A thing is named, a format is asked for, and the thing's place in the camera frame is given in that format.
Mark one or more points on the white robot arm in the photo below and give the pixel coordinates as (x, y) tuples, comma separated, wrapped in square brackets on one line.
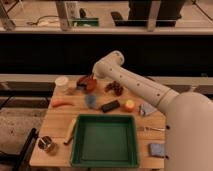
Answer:
[(189, 115)]

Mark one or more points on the white cup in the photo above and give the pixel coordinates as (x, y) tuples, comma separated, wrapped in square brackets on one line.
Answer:
[(62, 83)]

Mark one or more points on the blue sponge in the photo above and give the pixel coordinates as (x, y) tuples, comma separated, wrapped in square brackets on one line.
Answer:
[(156, 150)]

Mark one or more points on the metal measuring cup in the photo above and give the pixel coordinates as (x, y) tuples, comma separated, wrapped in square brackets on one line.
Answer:
[(46, 144)]

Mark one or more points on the orange apple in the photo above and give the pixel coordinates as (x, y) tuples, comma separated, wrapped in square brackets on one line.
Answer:
[(129, 105)]

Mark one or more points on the grey crumpled cloth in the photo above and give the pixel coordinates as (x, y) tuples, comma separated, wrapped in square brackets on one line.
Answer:
[(146, 109)]

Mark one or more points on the green plastic tray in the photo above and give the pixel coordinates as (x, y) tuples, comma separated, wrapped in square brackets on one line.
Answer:
[(105, 141)]

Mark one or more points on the black rectangular block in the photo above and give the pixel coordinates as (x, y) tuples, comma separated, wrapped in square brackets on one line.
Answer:
[(110, 106)]

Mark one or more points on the orange carrot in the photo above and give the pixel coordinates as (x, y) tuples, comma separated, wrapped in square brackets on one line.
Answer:
[(58, 103)]

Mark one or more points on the blue plastic cup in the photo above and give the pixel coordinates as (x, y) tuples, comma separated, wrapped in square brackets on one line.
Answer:
[(90, 100)]

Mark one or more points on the red bowl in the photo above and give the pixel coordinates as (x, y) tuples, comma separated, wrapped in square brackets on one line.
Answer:
[(91, 87)]

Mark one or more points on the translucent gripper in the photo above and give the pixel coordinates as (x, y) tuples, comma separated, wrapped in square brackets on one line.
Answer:
[(92, 76)]

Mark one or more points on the wooden board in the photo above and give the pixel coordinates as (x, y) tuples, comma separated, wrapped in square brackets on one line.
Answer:
[(56, 121)]

